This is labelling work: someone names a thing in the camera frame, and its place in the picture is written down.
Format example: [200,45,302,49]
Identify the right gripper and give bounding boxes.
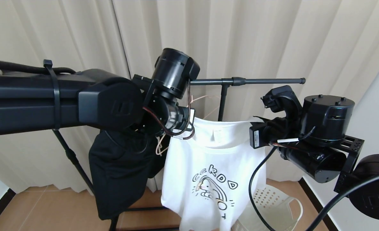
[249,117,301,150]

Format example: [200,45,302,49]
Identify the black clothes rack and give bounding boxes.
[52,77,306,231]

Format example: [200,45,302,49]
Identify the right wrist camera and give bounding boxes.
[261,85,303,119]

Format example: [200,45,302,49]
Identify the beige curtain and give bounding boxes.
[0,0,379,193]

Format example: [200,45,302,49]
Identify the black shorts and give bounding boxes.
[88,128,169,221]

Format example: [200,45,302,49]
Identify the white laundry basket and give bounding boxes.
[231,184,304,231]

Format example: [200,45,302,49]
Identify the pink clothes hanger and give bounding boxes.
[156,133,170,157]
[187,94,222,120]

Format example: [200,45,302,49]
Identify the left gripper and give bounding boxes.
[166,102,196,133]

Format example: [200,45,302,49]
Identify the black cable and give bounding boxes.
[248,145,379,231]

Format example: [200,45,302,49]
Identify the white printed t-shirt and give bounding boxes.
[161,117,267,231]

